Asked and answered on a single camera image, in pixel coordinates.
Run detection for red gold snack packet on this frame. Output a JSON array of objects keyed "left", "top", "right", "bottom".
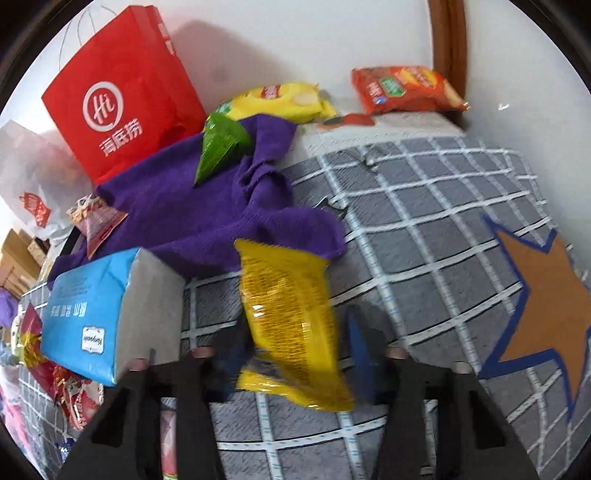
[{"left": 11, "top": 302, "right": 58, "bottom": 370}]

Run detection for grey plaid blanket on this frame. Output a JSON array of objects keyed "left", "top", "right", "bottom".
[{"left": 14, "top": 122, "right": 591, "bottom": 480}]

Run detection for white plastic bag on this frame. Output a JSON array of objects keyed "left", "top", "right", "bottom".
[{"left": 0, "top": 119, "right": 95, "bottom": 241}]

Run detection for red paper bag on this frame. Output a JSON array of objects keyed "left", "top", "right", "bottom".
[{"left": 41, "top": 4, "right": 208, "bottom": 185}]

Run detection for orange chip bag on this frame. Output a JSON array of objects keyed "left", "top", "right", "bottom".
[{"left": 351, "top": 65, "right": 472, "bottom": 116}]

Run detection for brown wooden frame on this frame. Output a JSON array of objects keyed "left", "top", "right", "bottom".
[{"left": 427, "top": 0, "right": 469, "bottom": 100}]

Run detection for green snack packet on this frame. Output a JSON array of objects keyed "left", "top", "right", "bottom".
[{"left": 193, "top": 113, "right": 254, "bottom": 183}]

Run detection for yellow snack packet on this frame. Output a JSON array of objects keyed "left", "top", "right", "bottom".
[{"left": 233, "top": 237, "right": 356, "bottom": 414}]

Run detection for pink yellow snack packets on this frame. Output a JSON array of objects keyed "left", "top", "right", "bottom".
[{"left": 66, "top": 194, "right": 129, "bottom": 259}]

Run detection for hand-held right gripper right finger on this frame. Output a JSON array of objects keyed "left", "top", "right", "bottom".
[{"left": 346, "top": 305, "right": 541, "bottom": 480}]

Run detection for red white snack packet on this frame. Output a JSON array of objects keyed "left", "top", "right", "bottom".
[{"left": 53, "top": 364, "right": 107, "bottom": 430}]

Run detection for blue tissue pack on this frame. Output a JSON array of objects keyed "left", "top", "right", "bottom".
[{"left": 39, "top": 247, "right": 185, "bottom": 388}]

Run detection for white printed cloth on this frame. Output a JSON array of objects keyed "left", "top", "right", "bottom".
[{"left": 288, "top": 108, "right": 467, "bottom": 167}]

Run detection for yellow chip bag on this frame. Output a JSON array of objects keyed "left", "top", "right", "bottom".
[{"left": 212, "top": 80, "right": 338, "bottom": 125}]

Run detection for purple cloth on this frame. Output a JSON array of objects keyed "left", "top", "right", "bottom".
[{"left": 46, "top": 113, "right": 347, "bottom": 291}]

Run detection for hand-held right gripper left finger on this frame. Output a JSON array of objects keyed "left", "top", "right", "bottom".
[{"left": 58, "top": 318, "right": 252, "bottom": 480}]

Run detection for cardboard box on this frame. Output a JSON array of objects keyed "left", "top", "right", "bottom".
[{"left": 0, "top": 228, "right": 49, "bottom": 296}]

